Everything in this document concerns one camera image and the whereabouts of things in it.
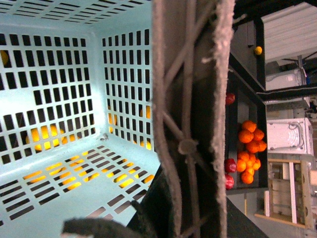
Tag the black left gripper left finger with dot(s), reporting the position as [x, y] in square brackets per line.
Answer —
[102, 228]

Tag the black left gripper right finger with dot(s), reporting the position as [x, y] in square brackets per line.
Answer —
[238, 224]

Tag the light blue plastic basket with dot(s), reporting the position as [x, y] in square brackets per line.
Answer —
[76, 127]

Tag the brown basket handle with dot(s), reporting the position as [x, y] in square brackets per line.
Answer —
[191, 47]

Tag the red apple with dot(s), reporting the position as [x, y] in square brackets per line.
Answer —
[230, 99]
[230, 165]
[229, 183]

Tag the pile of oranges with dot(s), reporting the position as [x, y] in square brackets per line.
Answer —
[252, 139]

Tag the white washing machine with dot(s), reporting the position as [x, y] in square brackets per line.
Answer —
[290, 136]

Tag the black fruit shelf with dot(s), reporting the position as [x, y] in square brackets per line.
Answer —
[246, 80]

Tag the wooden pallet frame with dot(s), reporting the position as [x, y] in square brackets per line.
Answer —
[289, 198]

